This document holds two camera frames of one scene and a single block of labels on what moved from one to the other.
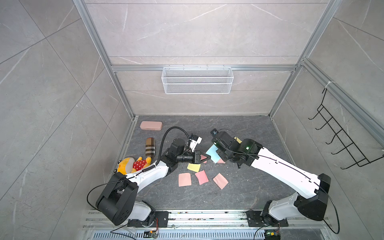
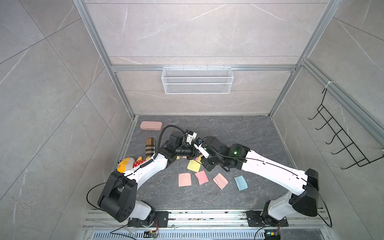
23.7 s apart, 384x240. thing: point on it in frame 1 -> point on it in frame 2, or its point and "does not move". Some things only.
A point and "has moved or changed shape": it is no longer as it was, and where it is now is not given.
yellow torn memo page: [194, 167] does not move
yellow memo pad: [237, 140] has moved or changed shape
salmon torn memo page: [220, 181] does not move
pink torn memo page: [184, 179] does not move
